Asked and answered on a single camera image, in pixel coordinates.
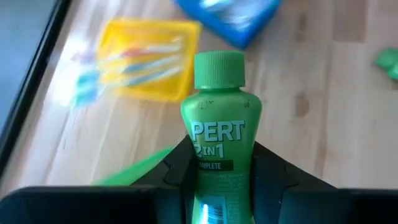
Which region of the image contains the plastic packet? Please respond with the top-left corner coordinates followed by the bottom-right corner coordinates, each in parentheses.
top-left (73, 43), bottom-right (183, 68)

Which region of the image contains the yellow plastic basket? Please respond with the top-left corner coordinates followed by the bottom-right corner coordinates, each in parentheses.
top-left (96, 17), bottom-right (203, 103)

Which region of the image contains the blue plastic basket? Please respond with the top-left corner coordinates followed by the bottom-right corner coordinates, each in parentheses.
top-left (172, 0), bottom-right (284, 50)

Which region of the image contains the white toothbrush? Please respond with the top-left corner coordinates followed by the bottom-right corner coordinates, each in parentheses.
top-left (73, 54), bottom-right (183, 94)

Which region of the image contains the green Pert shampoo bottle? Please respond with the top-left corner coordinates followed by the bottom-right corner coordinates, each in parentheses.
top-left (374, 46), bottom-right (398, 81)
top-left (180, 49), bottom-right (264, 224)

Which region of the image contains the green plastic basket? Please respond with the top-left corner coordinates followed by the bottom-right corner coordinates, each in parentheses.
top-left (95, 145), bottom-right (177, 187)

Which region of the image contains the black aluminium table frame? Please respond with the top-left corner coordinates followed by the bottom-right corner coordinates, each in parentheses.
top-left (0, 0), bottom-right (74, 178)

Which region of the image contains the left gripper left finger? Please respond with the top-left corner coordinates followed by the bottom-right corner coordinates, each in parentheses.
top-left (132, 136), bottom-right (196, 224)

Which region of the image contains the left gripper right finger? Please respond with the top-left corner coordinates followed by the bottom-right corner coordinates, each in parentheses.
top-left (251, 141), bottom-right (336, 224)

